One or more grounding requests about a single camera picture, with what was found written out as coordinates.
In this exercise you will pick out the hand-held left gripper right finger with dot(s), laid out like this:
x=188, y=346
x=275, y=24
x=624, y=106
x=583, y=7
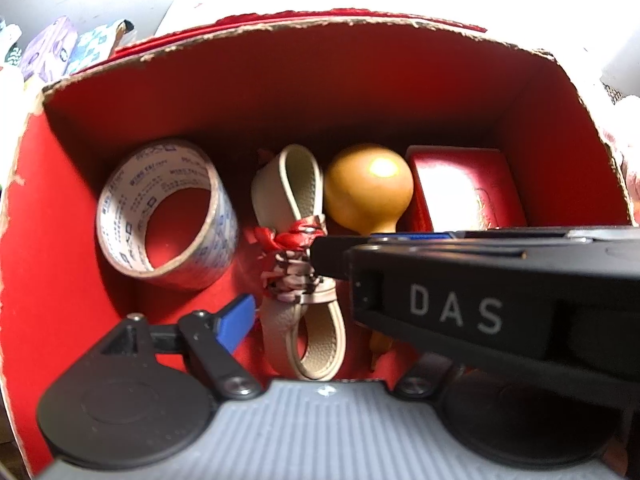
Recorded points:
x=414, y=385

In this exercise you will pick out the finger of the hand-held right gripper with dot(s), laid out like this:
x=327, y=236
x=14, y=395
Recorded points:
x=425, y=235
x=330, y=257

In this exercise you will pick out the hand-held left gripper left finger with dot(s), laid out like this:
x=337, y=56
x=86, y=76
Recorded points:
x=236, y=322

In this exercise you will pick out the tall red gift box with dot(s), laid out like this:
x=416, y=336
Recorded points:
x=465, y=185

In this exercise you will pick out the wooden gourd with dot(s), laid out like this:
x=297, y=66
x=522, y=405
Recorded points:
x=365, y=185

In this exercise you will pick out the red cardboard container box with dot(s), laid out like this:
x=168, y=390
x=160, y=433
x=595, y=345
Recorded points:
x=300, y=85

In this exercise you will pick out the printed packing tape roll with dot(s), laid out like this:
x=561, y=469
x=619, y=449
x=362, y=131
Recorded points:
x=165, y=160

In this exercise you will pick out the blue checkered cloth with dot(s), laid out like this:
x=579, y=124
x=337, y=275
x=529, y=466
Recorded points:
x=95, y=45

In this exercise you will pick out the purple printed package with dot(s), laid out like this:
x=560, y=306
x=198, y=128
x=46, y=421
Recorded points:
x=47, y=47

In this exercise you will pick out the pile of folded clothes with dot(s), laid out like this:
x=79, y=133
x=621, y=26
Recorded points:
x=9, y=52

